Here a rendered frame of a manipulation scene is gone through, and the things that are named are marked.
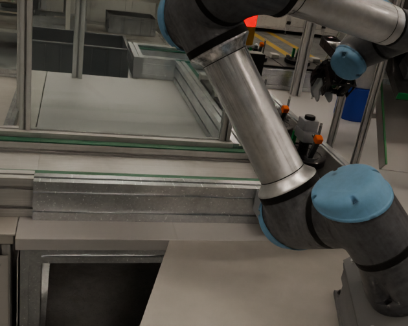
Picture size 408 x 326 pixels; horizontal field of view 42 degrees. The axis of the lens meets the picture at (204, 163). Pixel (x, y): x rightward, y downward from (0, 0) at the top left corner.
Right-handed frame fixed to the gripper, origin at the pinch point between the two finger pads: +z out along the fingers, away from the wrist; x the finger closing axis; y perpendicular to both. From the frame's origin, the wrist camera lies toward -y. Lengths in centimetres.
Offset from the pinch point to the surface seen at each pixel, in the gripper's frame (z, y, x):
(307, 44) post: 74, -78, 44
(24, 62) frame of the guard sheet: 10, -9, -77
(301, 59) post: 79, -72, 42
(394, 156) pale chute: 7.1, 15.5, 25.1
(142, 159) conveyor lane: 23, 11, -45
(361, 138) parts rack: 12.3, 7.2, 19.1
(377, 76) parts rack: -2.2, -5.2, 19.0
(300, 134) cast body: 8.1, 9.3, -2.4
